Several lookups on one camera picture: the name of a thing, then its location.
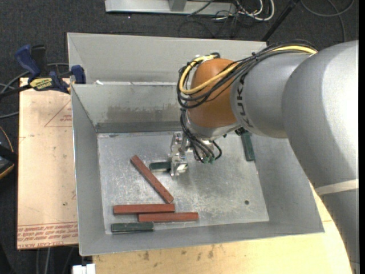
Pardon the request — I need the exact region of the red-brown flat block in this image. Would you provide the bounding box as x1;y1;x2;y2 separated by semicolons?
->
112;203;176;216
137;212;200;223
130;154;175;204

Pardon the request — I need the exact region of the brown cardboard board, red print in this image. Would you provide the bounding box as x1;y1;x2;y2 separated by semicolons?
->
17;77;79;250

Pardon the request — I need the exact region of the grey metal bin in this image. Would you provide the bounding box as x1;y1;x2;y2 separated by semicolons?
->
67;32;325;256

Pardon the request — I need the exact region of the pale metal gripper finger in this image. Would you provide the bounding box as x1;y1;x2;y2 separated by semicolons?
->
171;163;190;178
170;154;188;167

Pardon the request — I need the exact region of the dark green flat block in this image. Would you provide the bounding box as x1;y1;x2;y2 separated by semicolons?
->
110;221;155;235
148;161;173;173
241;132;256;162

